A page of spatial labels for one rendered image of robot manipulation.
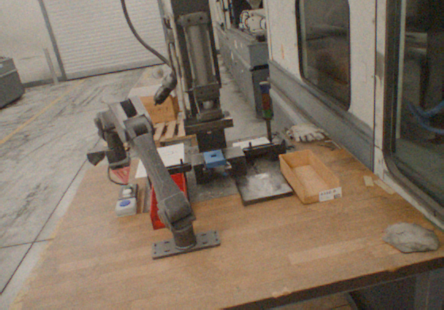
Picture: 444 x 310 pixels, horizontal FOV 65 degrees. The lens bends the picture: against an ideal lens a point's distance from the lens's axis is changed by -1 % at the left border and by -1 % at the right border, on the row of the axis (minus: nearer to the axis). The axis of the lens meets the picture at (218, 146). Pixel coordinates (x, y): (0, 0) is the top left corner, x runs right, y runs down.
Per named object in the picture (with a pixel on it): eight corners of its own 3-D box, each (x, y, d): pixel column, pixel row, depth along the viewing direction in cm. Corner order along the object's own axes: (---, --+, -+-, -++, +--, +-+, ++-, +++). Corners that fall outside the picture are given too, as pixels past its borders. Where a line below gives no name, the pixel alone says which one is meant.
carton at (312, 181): (304, 207, 113) (302, 186, 110) (281, 173, 136) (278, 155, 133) (342, 199, 114) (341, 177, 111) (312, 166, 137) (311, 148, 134)
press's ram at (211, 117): (186, 144, 128) (170, 63, 116) (183, 122, 152) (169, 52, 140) (235, 135, 129) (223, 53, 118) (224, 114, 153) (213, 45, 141)
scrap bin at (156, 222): (153, 230, 112) (149, 215, 110) (155, 192, 135) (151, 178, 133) (190, 223, 113) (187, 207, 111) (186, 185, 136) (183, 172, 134)
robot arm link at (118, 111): (91, 114, 124) (112, 101, 98) (115, 107, 128) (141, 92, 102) (103, 147, 126) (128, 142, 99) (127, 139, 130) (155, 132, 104)
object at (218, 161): (208, 170, 127) (206, 162, 126) (203, 153, 141) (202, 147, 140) (227, 166, 127) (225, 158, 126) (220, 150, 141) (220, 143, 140)
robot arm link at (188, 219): (155, 208, 98) (165, 216, 94) (182, 195, 103) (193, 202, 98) (161, 227, 101) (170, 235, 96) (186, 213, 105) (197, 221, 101)
